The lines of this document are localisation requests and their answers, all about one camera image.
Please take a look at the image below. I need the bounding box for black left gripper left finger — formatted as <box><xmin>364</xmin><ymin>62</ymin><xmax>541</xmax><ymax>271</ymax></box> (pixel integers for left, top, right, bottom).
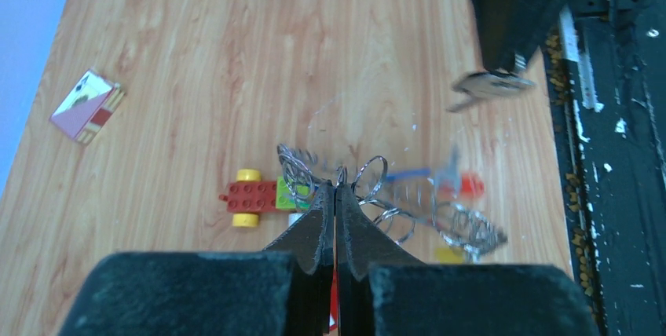
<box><xmin>60</xmin><ymin>183</ymin><xmax>335</xmax><ymax>335</ymax></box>

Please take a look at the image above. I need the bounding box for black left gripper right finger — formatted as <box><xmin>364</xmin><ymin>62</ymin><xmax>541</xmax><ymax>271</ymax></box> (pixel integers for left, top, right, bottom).
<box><xmin>335</xmin><ymin>184</ymin><xmax>598</xmax><ymax>335</ymax></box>

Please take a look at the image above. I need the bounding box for chain of metal keyrings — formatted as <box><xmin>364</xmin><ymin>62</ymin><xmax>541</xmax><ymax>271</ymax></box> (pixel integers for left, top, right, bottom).
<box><xmin>276</xmin><ymin>144</ymin><xmax>510</xmax><ymax>262</ymax></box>

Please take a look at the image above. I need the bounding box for key with black tag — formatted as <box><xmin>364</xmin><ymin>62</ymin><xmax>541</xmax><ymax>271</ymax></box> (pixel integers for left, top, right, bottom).
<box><xmin>447</xmin><ymin>53</ymin><xmax>536</xmax><ymax>113</ymax></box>

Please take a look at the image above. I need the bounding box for blue key tag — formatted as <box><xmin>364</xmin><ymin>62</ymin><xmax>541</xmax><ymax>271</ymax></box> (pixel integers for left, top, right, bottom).
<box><xmin>386</xmin><ymin>167</ymin><xmax>431</xmax><ymax>182</ymax></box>

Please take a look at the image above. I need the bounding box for red key tag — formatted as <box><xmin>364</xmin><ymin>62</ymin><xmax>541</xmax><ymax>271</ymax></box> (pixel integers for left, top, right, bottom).
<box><xmin>459</xmin><ymin>172</ymin><xmax>485</xmax><ymax>199</ymax></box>

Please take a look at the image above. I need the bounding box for red window toy brick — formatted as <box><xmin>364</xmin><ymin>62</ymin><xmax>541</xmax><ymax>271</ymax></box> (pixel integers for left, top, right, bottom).
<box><xmin>329</xmin><ymin>271</ymin><xmax>338</xmax><ymax>332</ymax></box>

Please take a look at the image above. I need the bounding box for red toy brick car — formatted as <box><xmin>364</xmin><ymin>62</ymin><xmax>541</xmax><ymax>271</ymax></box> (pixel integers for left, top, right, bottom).
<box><xmin>218</xmin><ymin>169</ymin><xmax>317</xmax><ymax>228</ymax></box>

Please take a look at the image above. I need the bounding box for red patterned card box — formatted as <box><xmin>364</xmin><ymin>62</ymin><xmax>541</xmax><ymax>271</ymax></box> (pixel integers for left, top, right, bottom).
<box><xmin>49</xmin><ymin>69</ymin><xmax>126</xmax><ymax>145</ymax></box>

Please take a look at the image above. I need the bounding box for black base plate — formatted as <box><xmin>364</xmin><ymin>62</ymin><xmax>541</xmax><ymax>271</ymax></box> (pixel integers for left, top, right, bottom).
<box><xmin>543</xmin><ymin>0</ymin><xmax>665</xmax><ymax>335</ymax></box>

